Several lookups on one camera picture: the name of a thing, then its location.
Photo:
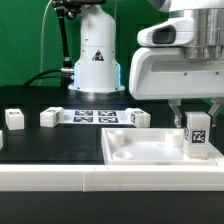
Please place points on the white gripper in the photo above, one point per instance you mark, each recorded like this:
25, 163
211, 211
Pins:
164, 73

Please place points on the white square tabletop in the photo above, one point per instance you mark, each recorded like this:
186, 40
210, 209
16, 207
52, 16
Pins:
146, 146

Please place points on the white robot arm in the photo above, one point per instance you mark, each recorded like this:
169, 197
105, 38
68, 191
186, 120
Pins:
195, 26

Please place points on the AprilTag marker sheet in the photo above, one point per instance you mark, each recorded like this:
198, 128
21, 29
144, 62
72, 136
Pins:
95, 117

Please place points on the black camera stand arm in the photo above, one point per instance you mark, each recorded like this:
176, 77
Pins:
69, 9

